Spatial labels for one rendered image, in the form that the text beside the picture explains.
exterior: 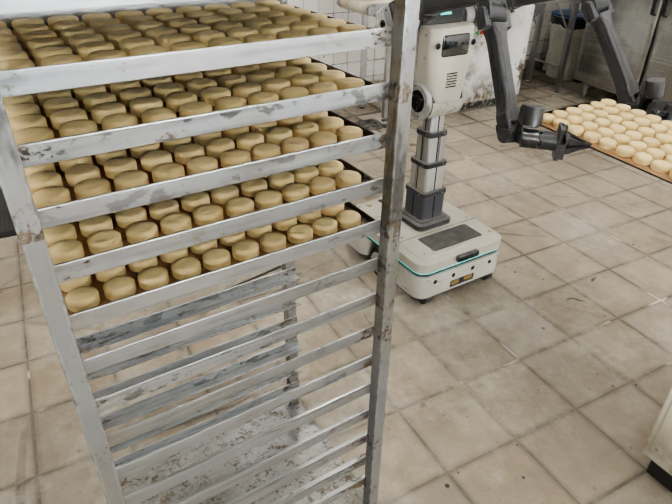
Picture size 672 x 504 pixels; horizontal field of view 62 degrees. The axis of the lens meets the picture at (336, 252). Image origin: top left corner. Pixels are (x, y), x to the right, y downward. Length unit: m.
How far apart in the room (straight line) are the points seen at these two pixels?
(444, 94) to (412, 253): 0.70
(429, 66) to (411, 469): 1.55
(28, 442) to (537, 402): 1.84
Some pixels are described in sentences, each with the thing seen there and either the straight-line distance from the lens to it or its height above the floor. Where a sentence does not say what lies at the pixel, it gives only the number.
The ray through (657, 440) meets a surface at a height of 0.17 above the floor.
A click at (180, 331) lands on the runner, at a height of 0.97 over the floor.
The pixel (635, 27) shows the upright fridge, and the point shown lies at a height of 0.73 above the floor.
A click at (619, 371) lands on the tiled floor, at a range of 2.58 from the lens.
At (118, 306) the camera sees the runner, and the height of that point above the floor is 1.06.
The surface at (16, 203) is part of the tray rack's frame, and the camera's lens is 0.81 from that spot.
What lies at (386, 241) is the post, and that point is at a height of 1.03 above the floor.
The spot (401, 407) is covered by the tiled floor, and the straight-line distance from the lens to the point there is 2.18.
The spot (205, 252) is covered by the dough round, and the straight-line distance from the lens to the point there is 1.03.
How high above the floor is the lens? 1.60
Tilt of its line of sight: 32 degrees down
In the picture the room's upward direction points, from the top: 1 degrees clockwise
